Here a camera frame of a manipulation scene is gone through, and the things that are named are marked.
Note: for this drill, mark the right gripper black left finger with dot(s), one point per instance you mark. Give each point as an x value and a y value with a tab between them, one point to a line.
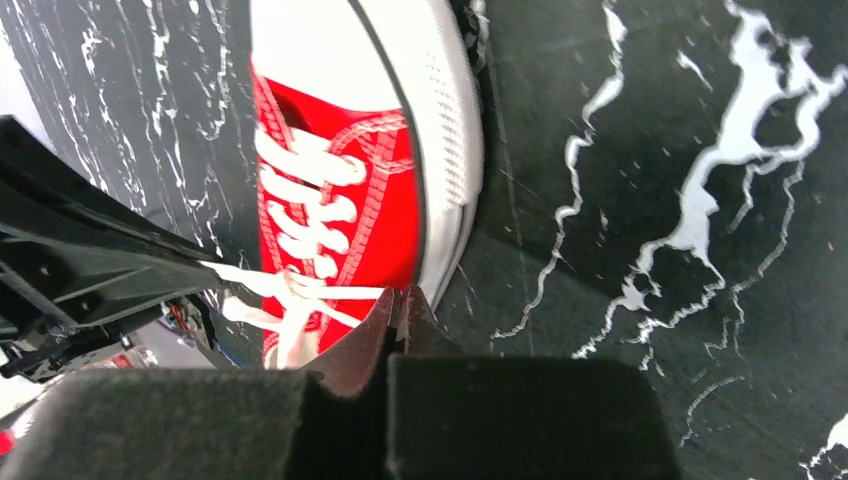
322	421

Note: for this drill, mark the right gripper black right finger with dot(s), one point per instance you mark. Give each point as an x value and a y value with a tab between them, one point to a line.
453	416

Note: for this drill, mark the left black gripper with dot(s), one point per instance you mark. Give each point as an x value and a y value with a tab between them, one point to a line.
81	274

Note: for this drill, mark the white shoelace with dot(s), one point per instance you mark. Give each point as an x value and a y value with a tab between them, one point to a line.
296	174

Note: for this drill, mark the red canvas sneaker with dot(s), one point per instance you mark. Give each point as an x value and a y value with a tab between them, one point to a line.
389	83

